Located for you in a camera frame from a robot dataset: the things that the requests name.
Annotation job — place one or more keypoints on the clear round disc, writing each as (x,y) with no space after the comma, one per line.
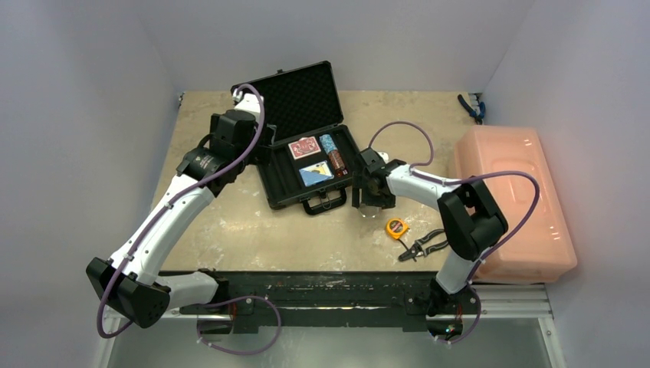
(369,212)

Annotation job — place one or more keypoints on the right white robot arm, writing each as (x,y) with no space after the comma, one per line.
(471,218)

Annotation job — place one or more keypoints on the yellow tape measure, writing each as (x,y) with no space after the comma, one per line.
(396,228)

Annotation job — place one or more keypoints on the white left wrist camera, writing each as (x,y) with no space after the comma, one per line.
(247,102)

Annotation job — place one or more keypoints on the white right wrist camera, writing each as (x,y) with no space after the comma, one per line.
(384,156)

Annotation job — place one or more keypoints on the black table front rail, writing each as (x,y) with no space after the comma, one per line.
(408,300)

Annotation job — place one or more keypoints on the black poker set case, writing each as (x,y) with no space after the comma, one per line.
(304,102)

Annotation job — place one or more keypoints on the blue playing card deck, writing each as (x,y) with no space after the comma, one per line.
(316,173)

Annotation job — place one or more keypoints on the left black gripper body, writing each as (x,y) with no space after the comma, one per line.
(260,154)

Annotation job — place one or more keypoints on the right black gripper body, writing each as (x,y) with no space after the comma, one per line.
(369,197)

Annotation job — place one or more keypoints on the red playing card deck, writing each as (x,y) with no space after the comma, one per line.
(304,147)

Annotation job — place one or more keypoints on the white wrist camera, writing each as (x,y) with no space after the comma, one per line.
(247,102)
(384,156)

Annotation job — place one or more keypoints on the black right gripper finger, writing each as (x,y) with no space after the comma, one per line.
(356,197)
(388,200)

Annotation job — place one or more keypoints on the blue poker chip stack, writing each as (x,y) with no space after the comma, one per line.
(327,142)

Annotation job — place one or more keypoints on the blue handled pliers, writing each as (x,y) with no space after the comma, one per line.
(477,113)

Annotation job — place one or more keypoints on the aluminium frame rails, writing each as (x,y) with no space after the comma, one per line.
(503,302)

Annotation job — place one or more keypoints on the black wire stripper pliers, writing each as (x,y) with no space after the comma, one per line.
(420,247)

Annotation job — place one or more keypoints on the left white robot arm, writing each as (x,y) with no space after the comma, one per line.
(128,281)

